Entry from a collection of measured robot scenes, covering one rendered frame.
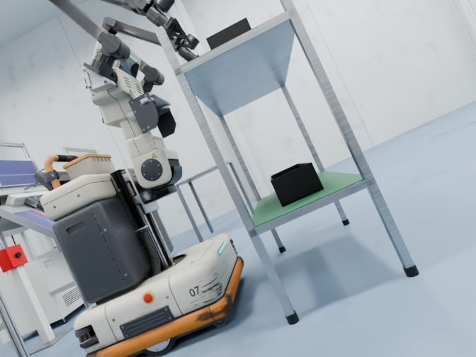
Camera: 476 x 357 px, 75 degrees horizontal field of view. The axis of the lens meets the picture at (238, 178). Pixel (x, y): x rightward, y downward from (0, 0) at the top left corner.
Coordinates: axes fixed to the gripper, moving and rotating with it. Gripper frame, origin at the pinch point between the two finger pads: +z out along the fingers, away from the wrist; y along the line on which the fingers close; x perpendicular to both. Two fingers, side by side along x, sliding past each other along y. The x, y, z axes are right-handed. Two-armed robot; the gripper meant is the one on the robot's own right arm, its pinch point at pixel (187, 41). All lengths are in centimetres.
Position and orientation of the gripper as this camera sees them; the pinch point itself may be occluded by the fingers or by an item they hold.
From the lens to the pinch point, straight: 140.3
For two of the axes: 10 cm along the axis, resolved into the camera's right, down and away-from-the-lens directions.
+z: 7.8, 6.3, -0.5
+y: 1.0, -0.4, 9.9
